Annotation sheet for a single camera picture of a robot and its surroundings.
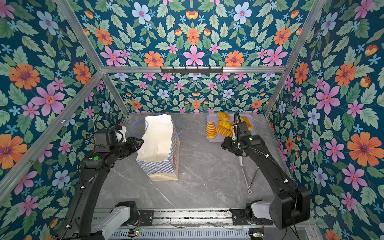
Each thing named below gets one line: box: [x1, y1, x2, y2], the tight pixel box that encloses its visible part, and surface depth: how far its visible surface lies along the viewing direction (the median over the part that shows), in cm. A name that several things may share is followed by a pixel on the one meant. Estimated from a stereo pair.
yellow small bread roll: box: [218, 120, 235, 132], surface depth 111 cm
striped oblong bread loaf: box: [215, 125, 234, 138], surface depth 107 cm
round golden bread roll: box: [217, 111, 230, 122], surface depth 116 cm
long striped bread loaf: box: [206, 121, 217, 139], surface depth 107 cm
